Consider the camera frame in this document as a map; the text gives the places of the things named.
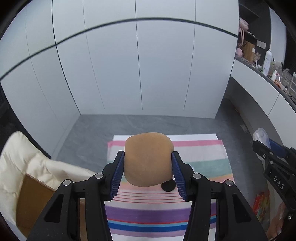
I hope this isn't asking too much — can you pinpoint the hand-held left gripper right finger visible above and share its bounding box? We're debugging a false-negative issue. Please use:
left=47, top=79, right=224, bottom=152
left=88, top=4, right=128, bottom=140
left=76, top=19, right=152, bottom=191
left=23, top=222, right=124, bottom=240
left=171, top=151, right=266, bottom=241

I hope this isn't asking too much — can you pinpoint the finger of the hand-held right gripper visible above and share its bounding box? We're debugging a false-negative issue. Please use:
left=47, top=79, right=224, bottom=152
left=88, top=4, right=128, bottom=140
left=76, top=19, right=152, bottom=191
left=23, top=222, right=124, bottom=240
left=268, top=138, right=289, bottom=158
left=253, top=140, right=272, bottom=161

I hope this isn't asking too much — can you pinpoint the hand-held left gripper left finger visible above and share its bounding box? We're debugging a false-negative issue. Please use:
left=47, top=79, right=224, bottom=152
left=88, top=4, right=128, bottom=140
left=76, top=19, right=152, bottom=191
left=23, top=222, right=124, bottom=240
left=27, top=150, right=125, bottom=241

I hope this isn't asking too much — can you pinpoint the black round makeup puff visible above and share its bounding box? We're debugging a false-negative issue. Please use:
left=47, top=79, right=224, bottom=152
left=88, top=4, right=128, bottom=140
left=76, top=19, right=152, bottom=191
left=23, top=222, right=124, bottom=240
left=161, top=180, right=176, bottom=192

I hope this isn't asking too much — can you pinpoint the tan round makeup sponge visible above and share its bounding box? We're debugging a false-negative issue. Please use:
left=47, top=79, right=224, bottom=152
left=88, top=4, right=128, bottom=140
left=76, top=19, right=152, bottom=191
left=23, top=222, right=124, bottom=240
left=124, top=132, right=174, bottom=187

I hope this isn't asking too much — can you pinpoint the person's right hand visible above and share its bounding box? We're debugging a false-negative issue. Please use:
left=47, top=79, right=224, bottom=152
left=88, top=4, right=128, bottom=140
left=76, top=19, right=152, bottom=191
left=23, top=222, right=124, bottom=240
left=268, top=202, right=289, bottom=240

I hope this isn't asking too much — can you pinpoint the orange snack packet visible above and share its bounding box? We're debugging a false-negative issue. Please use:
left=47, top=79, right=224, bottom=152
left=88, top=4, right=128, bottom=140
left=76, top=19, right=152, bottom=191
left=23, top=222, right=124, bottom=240
left=252, top=191, right=271, bottom=224

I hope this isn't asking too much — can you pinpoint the striped colourful cloth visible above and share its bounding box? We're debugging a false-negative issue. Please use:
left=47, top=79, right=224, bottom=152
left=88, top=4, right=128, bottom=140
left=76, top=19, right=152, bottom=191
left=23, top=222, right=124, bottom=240
left=107, top=139, right=235, bottom=241

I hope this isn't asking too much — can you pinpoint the white curved counter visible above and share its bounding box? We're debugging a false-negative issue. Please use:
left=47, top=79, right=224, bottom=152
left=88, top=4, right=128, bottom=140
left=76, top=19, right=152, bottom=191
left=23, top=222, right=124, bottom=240
left=216, top=57, right=296, bottom=176

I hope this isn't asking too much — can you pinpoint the tall white bottle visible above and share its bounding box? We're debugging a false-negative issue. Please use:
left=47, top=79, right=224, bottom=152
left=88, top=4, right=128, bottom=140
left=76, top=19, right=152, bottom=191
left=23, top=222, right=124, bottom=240
left=262, top=49, right=273, bottom=76

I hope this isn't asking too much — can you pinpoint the cream padded chair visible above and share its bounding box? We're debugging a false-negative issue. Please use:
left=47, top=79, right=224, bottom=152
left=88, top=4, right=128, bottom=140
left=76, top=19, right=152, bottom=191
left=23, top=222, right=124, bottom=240
left=0, top=131, right=96, bottom=227

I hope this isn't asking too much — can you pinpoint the small brown cardboard box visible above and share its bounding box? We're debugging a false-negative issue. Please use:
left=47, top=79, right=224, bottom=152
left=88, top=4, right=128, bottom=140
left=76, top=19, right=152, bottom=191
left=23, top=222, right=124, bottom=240
left=243, top=40, right=256, bottom=63

